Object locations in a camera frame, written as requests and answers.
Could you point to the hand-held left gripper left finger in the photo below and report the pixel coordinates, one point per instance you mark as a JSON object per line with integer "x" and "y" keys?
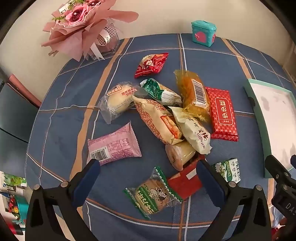
{"x": 89, "y": 176}

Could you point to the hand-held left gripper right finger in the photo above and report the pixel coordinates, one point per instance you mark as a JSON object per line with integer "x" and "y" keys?
{"x": 209, "y": 183}

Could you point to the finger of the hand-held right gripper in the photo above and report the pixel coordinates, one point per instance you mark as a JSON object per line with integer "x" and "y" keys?
{"x": 293, "y": 161}
{"x": 277, "y": 170}

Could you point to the small green biscuit packet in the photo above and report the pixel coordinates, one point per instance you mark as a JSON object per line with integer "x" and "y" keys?
{"x": 229, "y": 171}

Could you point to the plain red packet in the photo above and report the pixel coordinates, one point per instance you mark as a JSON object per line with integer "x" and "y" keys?
{"x": 185, "y": 183}

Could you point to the pink snack packet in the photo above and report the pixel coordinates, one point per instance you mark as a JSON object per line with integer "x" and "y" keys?
{"x": 115, "y": 146}

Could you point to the teal rimmed white tray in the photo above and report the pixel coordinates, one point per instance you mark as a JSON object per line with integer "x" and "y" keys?
{"x": 272, "y": 111}

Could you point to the green cookie packet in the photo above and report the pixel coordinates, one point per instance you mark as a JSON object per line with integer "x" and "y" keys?
{"x": 150, "y": 194}

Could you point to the beige cake roll packet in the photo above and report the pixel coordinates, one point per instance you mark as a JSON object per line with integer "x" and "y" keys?
{"x": 155, "y": 120}

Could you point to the green white snack packet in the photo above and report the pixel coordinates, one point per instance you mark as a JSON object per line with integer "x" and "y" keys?
{"x": 155, "y": 89}

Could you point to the round pastry packet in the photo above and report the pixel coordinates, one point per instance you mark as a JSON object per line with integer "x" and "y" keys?
{"x": 178, "y": 155}

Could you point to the cream white snack packet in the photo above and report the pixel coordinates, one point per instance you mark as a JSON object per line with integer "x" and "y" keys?
{"x": 194, "y": 132}

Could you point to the blue plaid tablecloth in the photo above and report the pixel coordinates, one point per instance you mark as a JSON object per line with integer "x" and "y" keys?
{"x": 69, "y": 115}

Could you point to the red flat labelled packet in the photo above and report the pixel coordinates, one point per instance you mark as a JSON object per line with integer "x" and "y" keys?
{"x": 223, "y": 115}

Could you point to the colourful printed box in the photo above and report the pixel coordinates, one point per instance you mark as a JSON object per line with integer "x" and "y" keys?
{"x": 13, "y": 199}

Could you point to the clear bun packet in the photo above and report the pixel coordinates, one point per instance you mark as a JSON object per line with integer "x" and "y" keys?
{"x": 118, "y": 102}

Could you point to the orange cake packet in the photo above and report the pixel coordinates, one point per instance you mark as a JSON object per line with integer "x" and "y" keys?
{"x": 192, "y": 97}

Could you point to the dark cabinet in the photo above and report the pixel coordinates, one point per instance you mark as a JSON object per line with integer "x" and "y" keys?
{"x": 13, "y": 120}

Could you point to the pink board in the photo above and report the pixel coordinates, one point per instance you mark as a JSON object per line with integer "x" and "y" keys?
{"x": 23, "y": 90}

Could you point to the red puffed snack packet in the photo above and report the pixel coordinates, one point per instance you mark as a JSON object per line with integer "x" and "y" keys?
{"x": 150, "y": 64}

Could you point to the clear glass vase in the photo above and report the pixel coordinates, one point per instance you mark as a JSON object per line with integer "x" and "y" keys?
{"x": 108, "y": 44}

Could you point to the teal toy chest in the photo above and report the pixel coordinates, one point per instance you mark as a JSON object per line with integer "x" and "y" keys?
{"x": 203, "y": 34}

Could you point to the pink paper flower bouquet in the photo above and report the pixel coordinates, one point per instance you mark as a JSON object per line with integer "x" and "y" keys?
{"x": 76, "y": 14}

